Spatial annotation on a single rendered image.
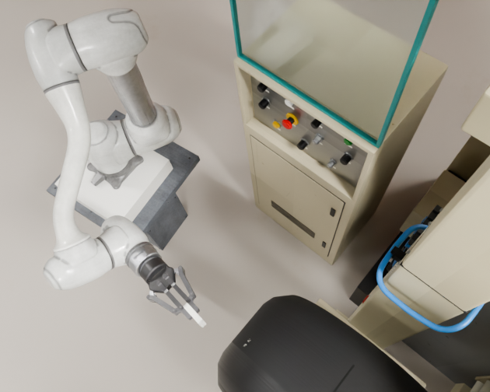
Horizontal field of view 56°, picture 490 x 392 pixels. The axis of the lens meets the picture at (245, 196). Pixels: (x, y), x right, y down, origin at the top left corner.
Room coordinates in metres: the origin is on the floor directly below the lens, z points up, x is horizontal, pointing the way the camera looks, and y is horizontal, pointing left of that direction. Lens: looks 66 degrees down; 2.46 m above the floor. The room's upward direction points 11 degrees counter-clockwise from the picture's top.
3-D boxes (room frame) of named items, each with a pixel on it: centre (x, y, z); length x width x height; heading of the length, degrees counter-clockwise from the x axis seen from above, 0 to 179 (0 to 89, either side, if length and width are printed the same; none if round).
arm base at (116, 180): (1.01, 0.54, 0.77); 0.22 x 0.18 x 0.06; 133
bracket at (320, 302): (0.09, -0.29, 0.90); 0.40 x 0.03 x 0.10; 39
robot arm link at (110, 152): (1.02, 0.51, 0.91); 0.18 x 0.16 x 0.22; 102
